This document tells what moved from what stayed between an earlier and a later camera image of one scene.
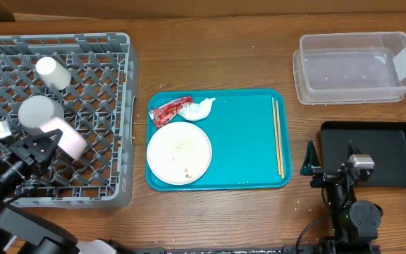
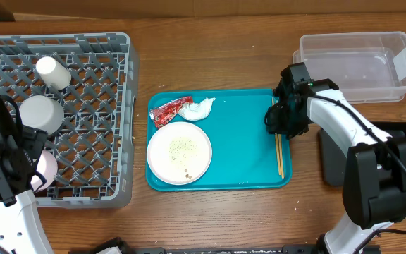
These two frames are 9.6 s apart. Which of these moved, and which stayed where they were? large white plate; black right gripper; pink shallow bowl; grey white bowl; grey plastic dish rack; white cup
Moved: black right gripper; pink shallow bowl
Stayed: grey white bowl; white cup; large white plate; grey plastic dish rack
